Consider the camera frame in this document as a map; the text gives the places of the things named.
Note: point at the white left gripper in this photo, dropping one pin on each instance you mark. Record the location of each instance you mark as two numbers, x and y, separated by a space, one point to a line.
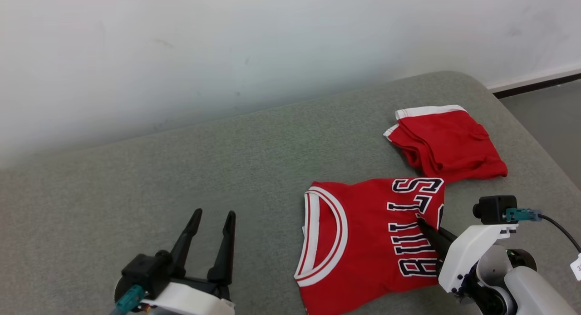
190 301

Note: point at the white black wall baseboard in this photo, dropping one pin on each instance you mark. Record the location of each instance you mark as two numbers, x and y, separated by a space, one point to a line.
535 81

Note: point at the red shorts white waistband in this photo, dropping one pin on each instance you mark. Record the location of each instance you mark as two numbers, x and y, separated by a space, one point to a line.
449 142

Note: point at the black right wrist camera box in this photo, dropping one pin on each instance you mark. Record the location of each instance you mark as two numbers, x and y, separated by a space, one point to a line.
492 209

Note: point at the red white basketball jersey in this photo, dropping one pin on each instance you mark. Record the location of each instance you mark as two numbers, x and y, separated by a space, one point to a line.
363 260

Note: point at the grey fabric sofa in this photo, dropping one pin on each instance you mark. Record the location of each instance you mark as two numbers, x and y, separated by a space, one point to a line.
227 160

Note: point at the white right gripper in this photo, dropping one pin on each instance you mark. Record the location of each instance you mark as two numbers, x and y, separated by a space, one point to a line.
472 256

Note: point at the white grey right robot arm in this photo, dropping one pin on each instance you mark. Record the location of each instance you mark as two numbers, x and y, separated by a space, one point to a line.
531 292

